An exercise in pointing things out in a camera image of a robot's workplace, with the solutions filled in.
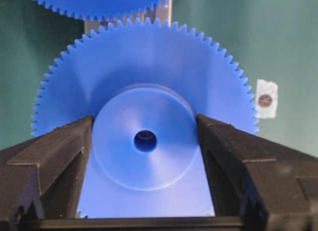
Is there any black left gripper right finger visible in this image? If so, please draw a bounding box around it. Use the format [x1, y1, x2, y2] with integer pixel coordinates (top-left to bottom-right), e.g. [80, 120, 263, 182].
[196, 114, 318, 231]

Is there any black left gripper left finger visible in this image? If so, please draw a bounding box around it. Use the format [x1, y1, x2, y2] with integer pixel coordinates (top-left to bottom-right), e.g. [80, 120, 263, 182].
[0, 116, 94, 231]

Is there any small blue plastic gear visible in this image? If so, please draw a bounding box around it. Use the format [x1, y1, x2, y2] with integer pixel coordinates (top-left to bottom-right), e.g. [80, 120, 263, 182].
[32, 21, 257, 218]

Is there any large blue plastic gear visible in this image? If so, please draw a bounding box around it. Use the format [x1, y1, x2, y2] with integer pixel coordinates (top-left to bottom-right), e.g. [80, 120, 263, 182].
[33, 0, 167, 22]

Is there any white tape marker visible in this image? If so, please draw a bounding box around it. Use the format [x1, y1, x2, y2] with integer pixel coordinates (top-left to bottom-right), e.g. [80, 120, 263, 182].
[255, 79, 278, 119]

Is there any aluminium extrusion rail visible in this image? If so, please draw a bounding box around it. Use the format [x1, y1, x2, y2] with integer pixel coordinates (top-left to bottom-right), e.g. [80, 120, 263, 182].
[84, 0, 173, 34]

